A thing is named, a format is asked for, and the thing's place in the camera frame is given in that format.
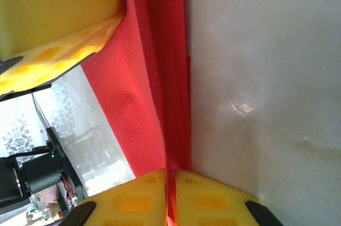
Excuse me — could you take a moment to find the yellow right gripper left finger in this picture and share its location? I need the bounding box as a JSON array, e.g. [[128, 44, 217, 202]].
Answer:
[[61, 169, 168, 226]]

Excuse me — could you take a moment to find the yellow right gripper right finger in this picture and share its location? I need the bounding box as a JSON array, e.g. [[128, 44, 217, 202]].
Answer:
[[174, 169, 285, 226]]

